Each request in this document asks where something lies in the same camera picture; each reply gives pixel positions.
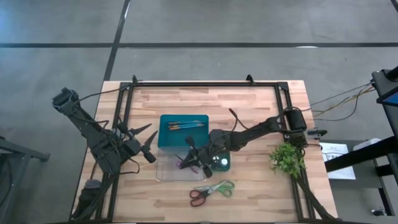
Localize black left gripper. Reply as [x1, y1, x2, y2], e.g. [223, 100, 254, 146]
[117, 121, 159, 164]

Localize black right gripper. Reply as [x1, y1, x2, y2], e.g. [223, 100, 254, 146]
[180, 136, 218, 179]

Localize purple scissors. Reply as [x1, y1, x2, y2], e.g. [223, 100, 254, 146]
[174, 158, 201, 174]

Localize grey paintbrush orange end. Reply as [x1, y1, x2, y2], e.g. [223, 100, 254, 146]
[169, 121, 205, 126]

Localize blue plastic bin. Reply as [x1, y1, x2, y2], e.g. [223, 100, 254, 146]
[157, 114, 210, 149]

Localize clear plastic bin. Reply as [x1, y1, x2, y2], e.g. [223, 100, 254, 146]
[155, 146, 208, 182]

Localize red and black scissors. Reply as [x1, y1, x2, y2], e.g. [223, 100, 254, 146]
[188, 181, 225, 208]

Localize green scissors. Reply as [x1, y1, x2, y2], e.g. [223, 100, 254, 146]
[193, 179, 236, 199]

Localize green artificial plant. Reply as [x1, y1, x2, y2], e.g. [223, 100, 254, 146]
[269, 142, 307, 179]

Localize white paper sheet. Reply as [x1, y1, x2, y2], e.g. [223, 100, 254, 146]
[319, 142, 357, 180]

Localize black equipment stand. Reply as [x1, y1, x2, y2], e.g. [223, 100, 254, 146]
[323, 65, 398, 218]

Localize white box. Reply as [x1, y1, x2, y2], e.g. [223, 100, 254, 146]
[353, 138, 382, 152]

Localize blue screen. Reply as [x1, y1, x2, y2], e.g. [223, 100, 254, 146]
[376, 88, 398, 108]

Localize small teal handled bin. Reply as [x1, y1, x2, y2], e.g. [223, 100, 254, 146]
[213, 151, 231, 172]

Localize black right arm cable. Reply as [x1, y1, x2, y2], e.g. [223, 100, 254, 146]
[229, 108, 249, 130]

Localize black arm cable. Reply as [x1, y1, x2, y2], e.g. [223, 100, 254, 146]
[73, 79, 142, 175]
[229, 108, 249, 130]

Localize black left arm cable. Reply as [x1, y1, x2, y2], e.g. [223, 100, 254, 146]
[73, 79, 142, 175]

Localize black cable bundle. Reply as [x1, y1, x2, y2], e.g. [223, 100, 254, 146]
[70, 167, 122, 222]
[292, 174, 341, 223]

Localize black aluminium table frame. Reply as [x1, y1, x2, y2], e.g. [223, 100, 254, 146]
[95, 74, 341, 223]

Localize coloured cable run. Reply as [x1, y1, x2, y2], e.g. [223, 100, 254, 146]
[306, 82, 377, 122]

